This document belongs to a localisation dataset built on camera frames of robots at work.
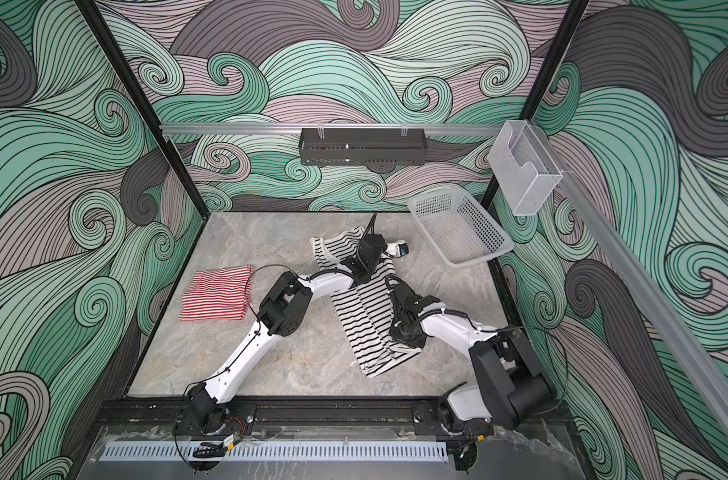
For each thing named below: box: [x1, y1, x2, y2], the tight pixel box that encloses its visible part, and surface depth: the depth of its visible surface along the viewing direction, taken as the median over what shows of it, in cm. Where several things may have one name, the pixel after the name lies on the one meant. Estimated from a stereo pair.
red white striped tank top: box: [178, 265, 253, 321], surface depth 94 cm
